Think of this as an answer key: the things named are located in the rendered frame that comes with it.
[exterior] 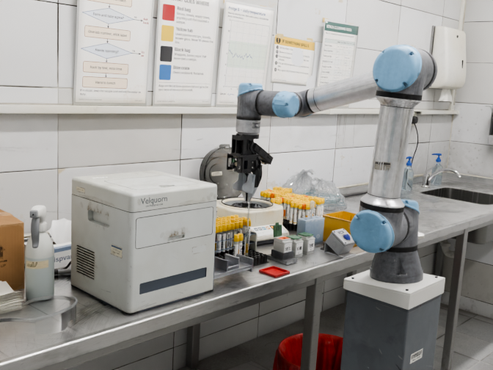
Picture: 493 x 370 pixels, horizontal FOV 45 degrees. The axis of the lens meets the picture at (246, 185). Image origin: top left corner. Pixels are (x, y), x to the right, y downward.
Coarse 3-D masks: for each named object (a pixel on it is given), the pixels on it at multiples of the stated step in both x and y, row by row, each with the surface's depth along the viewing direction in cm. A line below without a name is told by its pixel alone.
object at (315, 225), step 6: (300, 222) 212; (306, 222) 210; (312, 222) 212; (318, 222) 214; (300, 228) 212; (306, 228) 210; (312, 228) 212; (318, 228) 215; (318, 234) 215; (318, 240) 216
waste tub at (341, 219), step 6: (324, 216) 221; (330, 216) 225; (336, 216) 227; (342, 216) 230; (348, 216) 229; (324, 222) 221; (330, 222) 219; (336, 222) 217; (342, 222) 215; (348, 222) 213; (324, 228) 221; (330, 228) 219; (336, 228) 218; (348, 228) 214; (324, 234) 222; (324, 240) 222; (354, 246) 216
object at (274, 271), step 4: (264, 268) 183; (268, 268) 184; (272, 268) 186; (276, 268) 185; (280, 268) 184; (260, 272) 181; (264, 272) 180; (268, 272) 179; (272, 272) 181; (276, 272) 181; (280, 272) 182; (284, 272) 180; (288, 272) 181; (272, 276) 178; (276, 276) 177
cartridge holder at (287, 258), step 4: (272, 252) 194; (276, 252) 193; (280, 252) 192; (288, 252) 192; (292, 252) 194; (268, 256) 195; (272, 256) 194; (276, 256) 193; (280, 256) 192; (284, 256) 191; (288, 256) 193; (292, 256) 194; (276, 260) 193; (280, 260) 191; (284, 260) 191; (288, 260) 191; (292, 260) 191; (296, 260) 193; (288, 264) 191
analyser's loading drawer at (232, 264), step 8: (232, 256) 172; (240, 256) 178; (216, 264) 171; (224, 264) 168; (232, 264) 173; (240, 264) 175; (248, 264) 175; (216, 272) 166; (224, 272) 167; (232, 272) 169
